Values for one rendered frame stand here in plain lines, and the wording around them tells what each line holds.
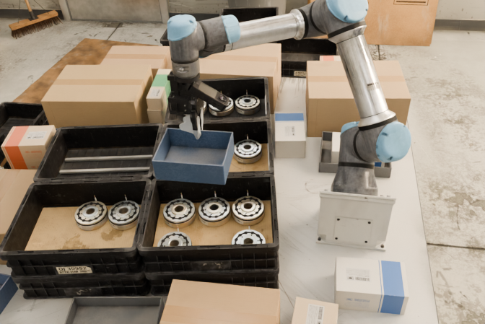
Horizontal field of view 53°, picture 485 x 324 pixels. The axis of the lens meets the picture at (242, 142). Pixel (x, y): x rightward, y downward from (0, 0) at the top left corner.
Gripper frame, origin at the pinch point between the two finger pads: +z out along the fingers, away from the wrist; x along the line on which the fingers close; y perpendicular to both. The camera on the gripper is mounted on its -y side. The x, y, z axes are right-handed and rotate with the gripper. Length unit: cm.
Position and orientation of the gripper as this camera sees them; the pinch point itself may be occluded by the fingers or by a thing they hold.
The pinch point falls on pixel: (200, 134)
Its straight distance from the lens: 144.8
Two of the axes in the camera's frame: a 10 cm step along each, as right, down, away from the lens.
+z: 0.3, 8.2, 5.7
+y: -9.8, -0.8, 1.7
